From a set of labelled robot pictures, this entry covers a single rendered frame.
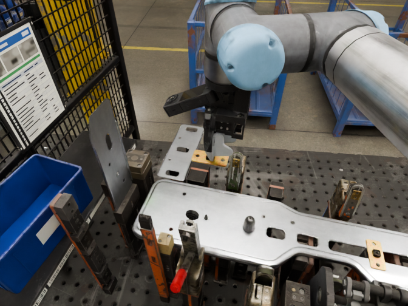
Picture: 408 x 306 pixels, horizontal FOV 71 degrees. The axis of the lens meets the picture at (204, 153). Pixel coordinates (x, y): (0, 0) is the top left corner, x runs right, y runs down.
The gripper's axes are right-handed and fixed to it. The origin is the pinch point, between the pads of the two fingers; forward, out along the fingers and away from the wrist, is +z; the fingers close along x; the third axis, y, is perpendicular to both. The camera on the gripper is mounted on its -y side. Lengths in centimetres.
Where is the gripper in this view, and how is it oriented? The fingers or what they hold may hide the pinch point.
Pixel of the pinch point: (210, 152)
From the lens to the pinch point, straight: 66.5
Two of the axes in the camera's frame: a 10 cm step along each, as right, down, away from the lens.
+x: 2.5, -6.7, 7.0
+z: -0.2, 7.2, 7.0
